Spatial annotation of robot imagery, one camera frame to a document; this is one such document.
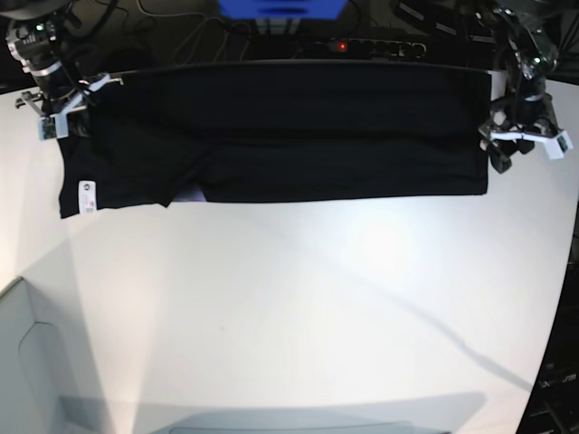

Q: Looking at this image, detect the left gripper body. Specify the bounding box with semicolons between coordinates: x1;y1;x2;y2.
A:
479;92;563;149

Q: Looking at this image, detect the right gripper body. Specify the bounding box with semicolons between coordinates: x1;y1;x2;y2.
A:
15;62;123;118

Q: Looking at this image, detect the black T-shirt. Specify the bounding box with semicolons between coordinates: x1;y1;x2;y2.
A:
59;62;491;218

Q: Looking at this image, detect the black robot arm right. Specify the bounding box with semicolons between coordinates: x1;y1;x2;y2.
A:
1;1;123;140

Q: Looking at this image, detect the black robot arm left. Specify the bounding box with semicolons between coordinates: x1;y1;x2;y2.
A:
474;1;571;174

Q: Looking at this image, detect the black power strip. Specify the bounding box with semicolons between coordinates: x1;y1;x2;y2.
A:
297;39;427;61

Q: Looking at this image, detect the blue box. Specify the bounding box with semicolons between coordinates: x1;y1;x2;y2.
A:
219;0;346;20

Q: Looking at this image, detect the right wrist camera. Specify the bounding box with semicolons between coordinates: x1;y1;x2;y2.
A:
37;117;69;141

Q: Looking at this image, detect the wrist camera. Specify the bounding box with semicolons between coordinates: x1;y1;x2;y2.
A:
37;117;69;141
544;130;574;160

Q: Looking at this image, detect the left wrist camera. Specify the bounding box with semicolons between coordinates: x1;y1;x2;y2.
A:
544;130;574;160

